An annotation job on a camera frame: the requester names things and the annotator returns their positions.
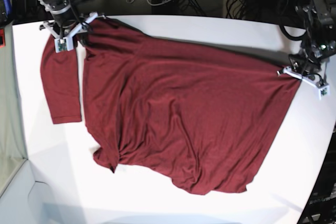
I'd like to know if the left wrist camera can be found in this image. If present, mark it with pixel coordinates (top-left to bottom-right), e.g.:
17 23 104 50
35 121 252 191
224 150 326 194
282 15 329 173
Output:
318 84 330 100

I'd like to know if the green cloth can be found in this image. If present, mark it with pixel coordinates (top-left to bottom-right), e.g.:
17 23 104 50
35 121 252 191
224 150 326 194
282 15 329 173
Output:
1 24 27 189

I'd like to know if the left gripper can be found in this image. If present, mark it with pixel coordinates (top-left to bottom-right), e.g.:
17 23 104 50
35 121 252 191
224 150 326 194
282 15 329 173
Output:
277 54 329 88

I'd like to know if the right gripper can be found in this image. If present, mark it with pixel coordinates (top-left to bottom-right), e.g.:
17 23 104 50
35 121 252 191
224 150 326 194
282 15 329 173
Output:
39 12 107 45

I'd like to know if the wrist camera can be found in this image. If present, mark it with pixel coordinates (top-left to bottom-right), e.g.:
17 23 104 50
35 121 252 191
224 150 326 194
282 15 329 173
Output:
54 37 74 53
318 84 330 100

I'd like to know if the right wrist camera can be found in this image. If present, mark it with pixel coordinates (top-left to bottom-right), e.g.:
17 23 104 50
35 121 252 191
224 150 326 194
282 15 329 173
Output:
54 37 74 53

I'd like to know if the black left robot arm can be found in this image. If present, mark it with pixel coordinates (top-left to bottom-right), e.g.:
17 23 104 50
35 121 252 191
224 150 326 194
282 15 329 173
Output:
278 0 335 91

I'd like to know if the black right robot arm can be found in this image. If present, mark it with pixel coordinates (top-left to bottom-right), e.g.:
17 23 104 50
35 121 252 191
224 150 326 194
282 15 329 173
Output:
37 0 100 52

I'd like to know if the dark red t-shirt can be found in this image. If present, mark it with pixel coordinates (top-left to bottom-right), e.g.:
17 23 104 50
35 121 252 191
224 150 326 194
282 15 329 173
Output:
40 19 299 195

